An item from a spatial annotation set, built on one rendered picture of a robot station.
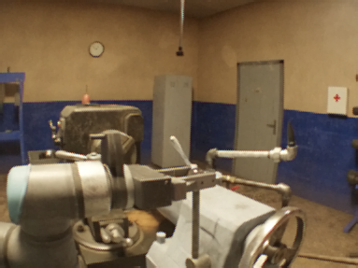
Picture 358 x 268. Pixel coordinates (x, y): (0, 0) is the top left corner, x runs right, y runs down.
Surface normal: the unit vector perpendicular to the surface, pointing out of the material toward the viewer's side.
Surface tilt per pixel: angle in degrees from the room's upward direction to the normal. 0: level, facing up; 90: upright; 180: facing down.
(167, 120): 90
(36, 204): 88
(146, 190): 84
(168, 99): 90
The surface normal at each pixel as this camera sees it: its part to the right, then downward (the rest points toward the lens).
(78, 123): 0.52, 0.14
